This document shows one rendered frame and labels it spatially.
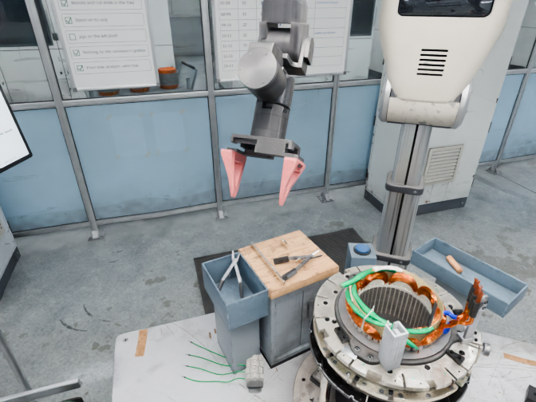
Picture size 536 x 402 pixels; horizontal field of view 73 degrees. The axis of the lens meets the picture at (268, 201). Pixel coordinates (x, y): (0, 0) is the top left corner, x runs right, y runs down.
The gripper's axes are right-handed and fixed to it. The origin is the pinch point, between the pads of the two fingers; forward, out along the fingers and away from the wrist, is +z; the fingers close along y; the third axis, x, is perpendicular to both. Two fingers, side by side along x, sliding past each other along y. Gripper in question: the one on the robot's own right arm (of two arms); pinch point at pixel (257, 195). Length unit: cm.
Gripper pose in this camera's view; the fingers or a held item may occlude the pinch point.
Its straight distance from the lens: 59.0
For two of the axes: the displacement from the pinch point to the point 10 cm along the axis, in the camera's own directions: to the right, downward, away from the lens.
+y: 9.4, 1.7, -3.0
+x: 2.9, 0.5, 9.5
